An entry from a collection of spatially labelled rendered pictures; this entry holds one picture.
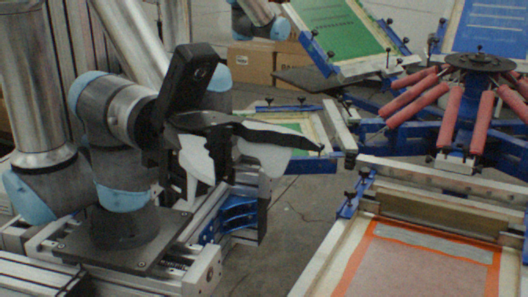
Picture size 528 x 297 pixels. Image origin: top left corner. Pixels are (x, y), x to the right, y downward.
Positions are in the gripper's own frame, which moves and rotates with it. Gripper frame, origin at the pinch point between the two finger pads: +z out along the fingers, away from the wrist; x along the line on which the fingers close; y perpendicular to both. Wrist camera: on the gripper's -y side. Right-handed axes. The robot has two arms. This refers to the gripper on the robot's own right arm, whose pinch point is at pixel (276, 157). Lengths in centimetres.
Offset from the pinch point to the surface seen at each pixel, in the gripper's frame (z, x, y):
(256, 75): -374, -396, 105
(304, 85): -150, -199, 47
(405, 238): -28, -101, 58
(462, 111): -49, -183, 34
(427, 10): -215, -482, 8
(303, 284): -35, -59, 61
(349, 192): -48, -97, 49
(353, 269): -31, -78, 62
